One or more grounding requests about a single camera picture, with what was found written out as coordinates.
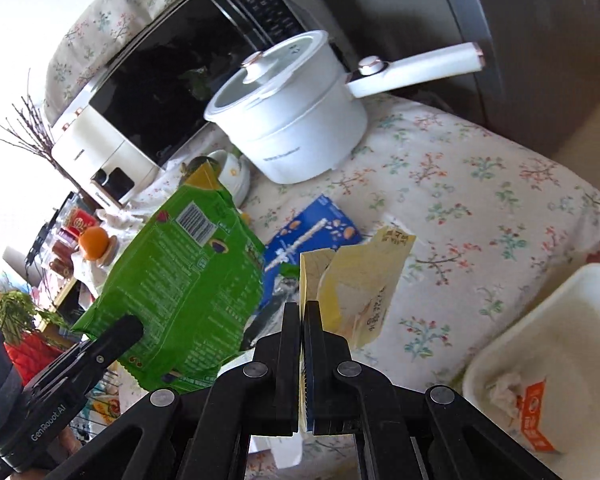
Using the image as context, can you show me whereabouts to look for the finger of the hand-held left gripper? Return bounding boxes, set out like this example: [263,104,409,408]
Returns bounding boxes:
[86,315,145,364]

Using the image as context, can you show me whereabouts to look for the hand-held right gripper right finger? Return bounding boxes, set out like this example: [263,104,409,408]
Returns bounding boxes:
[304,301,561,480]

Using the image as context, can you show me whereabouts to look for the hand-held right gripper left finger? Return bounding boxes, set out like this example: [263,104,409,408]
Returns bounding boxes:
[50,303,301,480]

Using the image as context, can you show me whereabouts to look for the yellow paper wrapper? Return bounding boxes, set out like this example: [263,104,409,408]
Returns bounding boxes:
[298,226,416,433]

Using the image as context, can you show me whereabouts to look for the green snack bag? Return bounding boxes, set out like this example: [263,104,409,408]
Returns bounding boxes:
[71,162,267,395]

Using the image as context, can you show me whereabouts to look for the white plastic bin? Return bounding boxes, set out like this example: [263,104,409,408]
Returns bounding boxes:
[461,262,600,480]

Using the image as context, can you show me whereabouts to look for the blue snack packet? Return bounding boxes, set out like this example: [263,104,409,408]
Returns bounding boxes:
[256,194,364,312]

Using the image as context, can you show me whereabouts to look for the large orange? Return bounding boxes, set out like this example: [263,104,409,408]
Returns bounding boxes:
[78,226,110,261]

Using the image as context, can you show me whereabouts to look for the green potted plant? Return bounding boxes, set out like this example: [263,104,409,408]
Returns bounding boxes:
[0,289,76,387]

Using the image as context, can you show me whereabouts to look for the cherry print cloth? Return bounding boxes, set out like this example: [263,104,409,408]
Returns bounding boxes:
[95,157,192,242]

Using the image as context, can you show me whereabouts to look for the red tin box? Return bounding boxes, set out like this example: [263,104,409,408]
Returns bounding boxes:
[62,207,99,237]

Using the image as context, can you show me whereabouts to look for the white bowl with flower print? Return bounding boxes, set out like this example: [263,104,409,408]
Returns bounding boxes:
[207,150,252,207]

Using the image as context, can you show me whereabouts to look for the dark green pumpkin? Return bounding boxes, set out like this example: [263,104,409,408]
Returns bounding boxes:
[187,157,222,179]

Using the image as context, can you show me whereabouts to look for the white kitchen appliance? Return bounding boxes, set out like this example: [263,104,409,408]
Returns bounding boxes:
[51,104,164,209]

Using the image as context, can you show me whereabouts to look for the white electric pot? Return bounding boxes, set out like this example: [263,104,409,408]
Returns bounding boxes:
[203,30,486,184]

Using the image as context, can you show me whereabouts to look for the crumpled white tissue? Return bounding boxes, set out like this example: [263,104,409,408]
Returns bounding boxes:
[485,372,524,418]

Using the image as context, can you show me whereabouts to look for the floral tablecloth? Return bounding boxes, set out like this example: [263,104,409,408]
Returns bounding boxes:
[80,94,600,480]

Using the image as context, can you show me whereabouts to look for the dried branches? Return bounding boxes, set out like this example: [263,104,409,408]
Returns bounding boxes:
[0,67,62,167]

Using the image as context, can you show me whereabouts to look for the orange and white packet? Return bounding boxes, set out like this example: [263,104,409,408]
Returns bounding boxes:
[512,379,567,459]

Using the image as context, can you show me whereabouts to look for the black microwave oven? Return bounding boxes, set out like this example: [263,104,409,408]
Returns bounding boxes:
[87,0,362,168]

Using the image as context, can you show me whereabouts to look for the floral appliance cover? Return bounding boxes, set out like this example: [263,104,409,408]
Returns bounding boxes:
[42,0,255,127]

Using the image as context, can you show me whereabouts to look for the grey refrigerator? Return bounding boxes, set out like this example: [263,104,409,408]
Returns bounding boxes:
[300,0,600,152]

